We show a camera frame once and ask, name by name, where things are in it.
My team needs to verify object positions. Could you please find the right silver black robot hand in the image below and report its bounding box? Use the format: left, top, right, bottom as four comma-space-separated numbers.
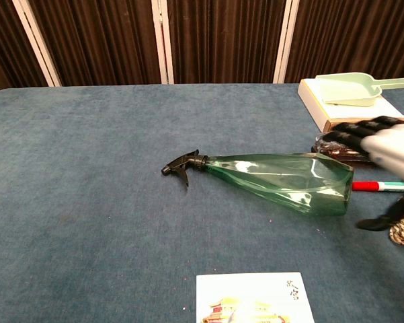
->
317, 115, 404, 231

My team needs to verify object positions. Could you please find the green glass cup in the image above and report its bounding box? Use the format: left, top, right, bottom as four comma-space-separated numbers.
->
161, 149, 354, 217

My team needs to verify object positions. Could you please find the cola bottle with red label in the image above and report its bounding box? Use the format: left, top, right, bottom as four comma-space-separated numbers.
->
311, 133, 377, 165

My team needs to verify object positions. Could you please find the red white marker pen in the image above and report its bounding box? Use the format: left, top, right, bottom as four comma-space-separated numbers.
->
352, 180, 404, 193

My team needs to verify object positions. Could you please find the mint green plastic dustpan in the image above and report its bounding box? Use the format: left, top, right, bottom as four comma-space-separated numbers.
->
315, 72, 404, 108

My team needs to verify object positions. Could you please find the dark brown curtain panel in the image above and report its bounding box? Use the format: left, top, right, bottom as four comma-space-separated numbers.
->
27, 0, 163, 87
0, 0, 50, 96
284, 0, 404, 84
167, 0, 287, 85

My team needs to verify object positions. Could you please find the white illustrated postcard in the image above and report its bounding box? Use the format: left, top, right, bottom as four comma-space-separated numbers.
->
196, 272, 315, 323

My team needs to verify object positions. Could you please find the blue table cloth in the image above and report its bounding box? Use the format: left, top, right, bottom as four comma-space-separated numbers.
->
0, 82, 404, 323

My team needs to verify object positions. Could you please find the white screen frame post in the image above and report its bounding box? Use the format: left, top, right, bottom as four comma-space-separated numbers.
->
151, 0, 175, 85
11, 0, 63, 87
272, 0, 302, 85

